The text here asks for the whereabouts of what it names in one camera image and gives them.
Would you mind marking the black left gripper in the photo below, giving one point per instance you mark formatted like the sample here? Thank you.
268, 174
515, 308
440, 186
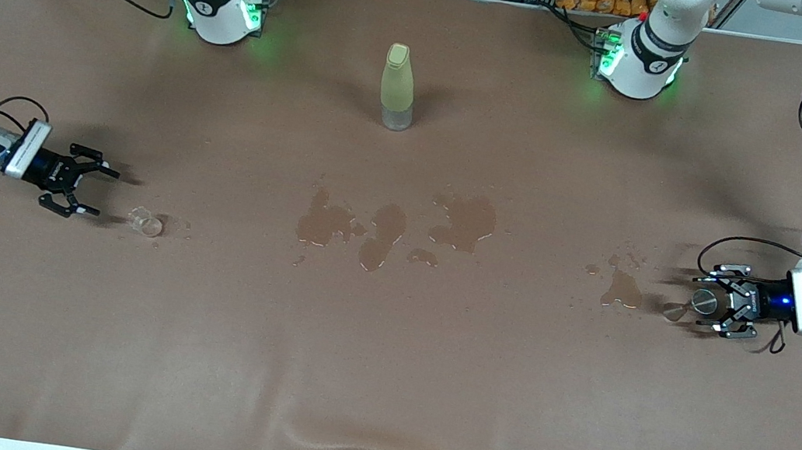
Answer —
768, 302

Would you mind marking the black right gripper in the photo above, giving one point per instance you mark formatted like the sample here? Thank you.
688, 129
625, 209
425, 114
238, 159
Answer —
48, 168

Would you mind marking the silver metal jigger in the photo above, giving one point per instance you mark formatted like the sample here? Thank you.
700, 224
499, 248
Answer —
704, 301

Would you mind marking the clear glass beaker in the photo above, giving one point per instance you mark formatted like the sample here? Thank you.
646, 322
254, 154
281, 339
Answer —
148, 224

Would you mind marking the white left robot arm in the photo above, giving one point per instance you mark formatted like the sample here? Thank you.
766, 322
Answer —
646, 71

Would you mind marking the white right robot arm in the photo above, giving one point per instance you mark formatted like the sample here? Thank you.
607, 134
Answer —
215, 14

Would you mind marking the spilled liquid puddle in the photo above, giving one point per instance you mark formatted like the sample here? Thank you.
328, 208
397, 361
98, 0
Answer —
424, 257
322, 226
384, 234
468, 223
623, 289

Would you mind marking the yellow-green plastic bottle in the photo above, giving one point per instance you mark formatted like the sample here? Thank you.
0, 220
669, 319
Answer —
398, 87

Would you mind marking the brown table mat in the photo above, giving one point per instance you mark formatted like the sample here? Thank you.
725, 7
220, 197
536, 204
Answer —
379, 379

